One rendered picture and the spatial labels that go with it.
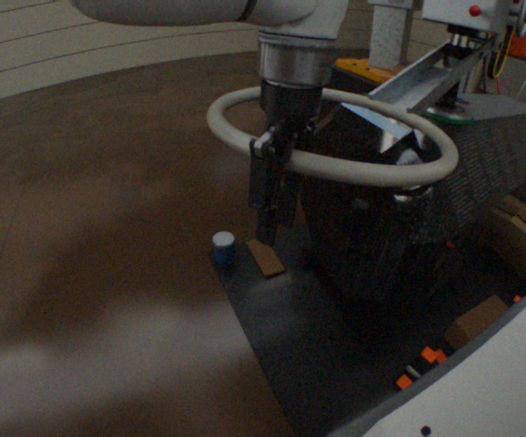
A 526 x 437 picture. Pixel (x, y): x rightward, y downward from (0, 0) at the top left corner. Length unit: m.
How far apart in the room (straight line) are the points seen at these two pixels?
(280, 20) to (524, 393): 0.43
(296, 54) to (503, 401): 0.39
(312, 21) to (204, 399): 1.15
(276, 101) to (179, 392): 1.08
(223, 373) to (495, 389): 1.04
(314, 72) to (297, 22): 0.06
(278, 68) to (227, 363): 1.10
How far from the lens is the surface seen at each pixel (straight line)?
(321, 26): 0.35
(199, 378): 1.26
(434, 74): 1.08
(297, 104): 0.37
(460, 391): 0.32
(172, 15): 0.30
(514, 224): 1.94
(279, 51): 0.35
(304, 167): 0.41
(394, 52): 2.01
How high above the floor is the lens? 1.14
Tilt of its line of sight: 39 degrees down
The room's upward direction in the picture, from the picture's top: straight up
